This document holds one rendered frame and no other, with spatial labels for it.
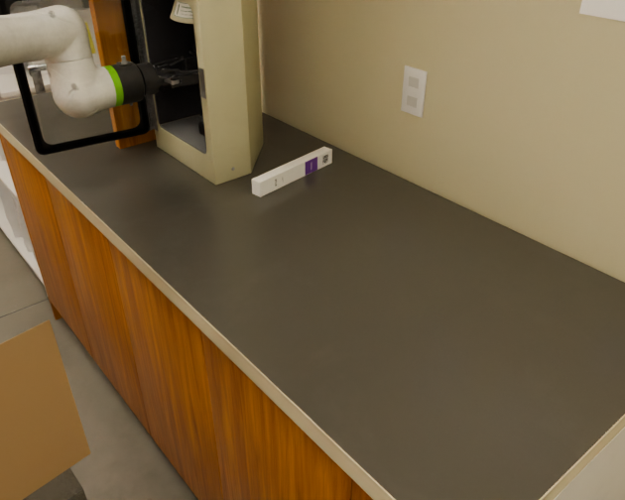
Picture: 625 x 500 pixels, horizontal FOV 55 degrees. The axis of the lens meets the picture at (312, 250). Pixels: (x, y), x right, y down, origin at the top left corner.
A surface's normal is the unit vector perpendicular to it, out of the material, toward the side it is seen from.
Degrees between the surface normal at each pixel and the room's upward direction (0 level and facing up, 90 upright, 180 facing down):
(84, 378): 0
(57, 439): 90
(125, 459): 0
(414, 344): 0
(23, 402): 90
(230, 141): 90
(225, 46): 90
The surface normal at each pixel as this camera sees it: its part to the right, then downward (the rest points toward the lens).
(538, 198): -0.77, 0.35
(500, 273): 0.00, -0.84
